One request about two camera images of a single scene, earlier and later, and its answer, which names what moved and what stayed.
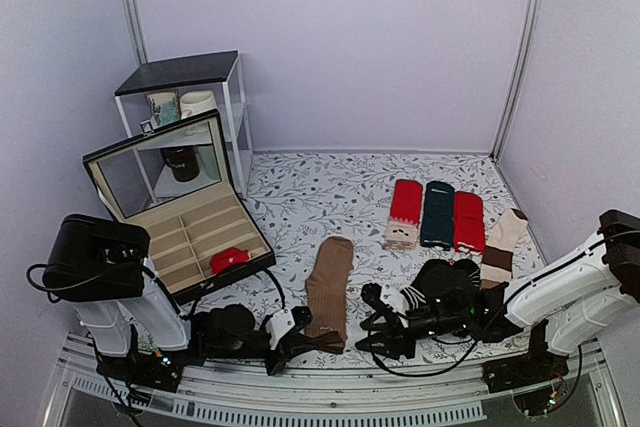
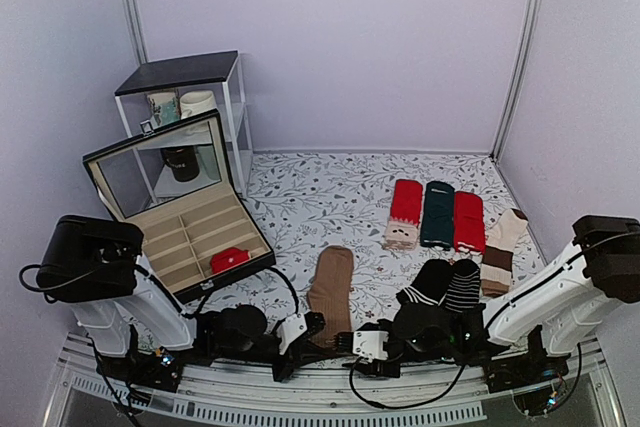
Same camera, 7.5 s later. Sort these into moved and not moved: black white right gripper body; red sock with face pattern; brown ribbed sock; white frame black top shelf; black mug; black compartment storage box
Moved: brown ribbed sock; black white right gripper body
Not moved: black mug; white frame black top shelf; black compartment storage box; red sock with face pattern
